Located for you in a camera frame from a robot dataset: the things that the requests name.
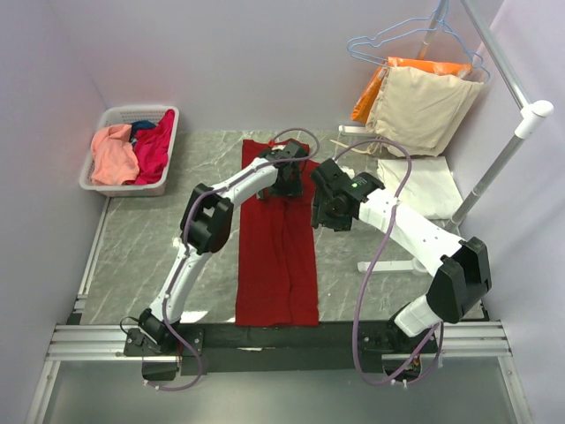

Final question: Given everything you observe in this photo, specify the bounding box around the salmon pink shirt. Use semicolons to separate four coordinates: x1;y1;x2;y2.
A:
91;124;139;186

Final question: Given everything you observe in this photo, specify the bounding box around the blue wire hanger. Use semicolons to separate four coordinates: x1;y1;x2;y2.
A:
346;1;491;82

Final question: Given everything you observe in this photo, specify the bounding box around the folded white t-shirt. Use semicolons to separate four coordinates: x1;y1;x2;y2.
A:
377;156;463;220

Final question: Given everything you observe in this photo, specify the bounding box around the dark blue shirt in basket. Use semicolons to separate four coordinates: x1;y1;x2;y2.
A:
130;120;156;144

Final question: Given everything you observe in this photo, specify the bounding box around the white metal clothes rack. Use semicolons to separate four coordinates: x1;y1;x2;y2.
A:
337;0;555;276

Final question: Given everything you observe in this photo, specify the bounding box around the aluminium rail frame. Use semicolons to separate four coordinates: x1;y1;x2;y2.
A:
26;322;533;423

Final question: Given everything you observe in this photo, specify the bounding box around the magenta shirt in basket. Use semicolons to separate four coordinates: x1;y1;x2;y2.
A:
128;109;176;186

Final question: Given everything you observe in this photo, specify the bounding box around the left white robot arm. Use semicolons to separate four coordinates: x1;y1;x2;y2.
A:
138;140;310;355

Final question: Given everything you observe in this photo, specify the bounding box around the orange hanging garment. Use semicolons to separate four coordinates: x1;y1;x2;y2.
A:
350;57;472;124

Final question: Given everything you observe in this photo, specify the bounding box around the beige hanging garment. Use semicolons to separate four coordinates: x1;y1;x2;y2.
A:
365;66;484;156

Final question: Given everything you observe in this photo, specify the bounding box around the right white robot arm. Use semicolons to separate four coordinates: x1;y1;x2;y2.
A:
310;159;492;352

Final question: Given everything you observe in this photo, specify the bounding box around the dark red t-shirt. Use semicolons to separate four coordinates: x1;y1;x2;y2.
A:
235;161;319;327

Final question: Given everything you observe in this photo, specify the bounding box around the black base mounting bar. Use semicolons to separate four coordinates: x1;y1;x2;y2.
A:
123;321;438;382

